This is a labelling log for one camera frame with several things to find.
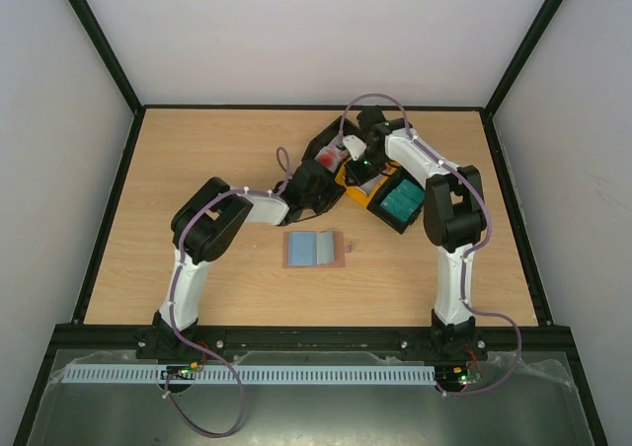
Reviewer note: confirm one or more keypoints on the brown leather card holder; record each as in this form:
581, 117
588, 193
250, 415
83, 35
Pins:
315, 249

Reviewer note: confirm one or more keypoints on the red white card stack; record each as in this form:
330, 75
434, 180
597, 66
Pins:
332, 157

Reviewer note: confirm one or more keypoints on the teal card stack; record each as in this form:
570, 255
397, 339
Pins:
404, 201

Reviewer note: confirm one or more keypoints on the left controller board with leds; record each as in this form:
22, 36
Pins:
187, 372

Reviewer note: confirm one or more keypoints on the yellow plastic bin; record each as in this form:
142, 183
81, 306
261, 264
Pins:
365, 193

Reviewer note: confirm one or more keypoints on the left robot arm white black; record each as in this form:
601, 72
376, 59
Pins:
206, 225

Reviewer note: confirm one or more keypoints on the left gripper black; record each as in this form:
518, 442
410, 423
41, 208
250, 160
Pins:
333, 194

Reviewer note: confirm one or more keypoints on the right controller board with leds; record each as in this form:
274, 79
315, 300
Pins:
458, 376

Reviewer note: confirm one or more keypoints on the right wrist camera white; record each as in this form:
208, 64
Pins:
354, 146

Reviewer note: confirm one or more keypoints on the controller board with leds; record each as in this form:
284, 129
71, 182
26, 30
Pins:
187, 372
458, 376

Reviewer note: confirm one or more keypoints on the black bin with red cards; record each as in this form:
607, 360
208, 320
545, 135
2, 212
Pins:
331, 134

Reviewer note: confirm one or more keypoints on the black bin with teal cards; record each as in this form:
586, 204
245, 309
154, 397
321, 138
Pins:
376, 210

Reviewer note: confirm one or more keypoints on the light blue slotted cable duct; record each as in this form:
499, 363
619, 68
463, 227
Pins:
255, 375

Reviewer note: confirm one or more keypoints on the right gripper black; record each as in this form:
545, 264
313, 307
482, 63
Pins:
359, 174

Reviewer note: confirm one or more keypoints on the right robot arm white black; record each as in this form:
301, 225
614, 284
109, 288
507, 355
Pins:
455, 216

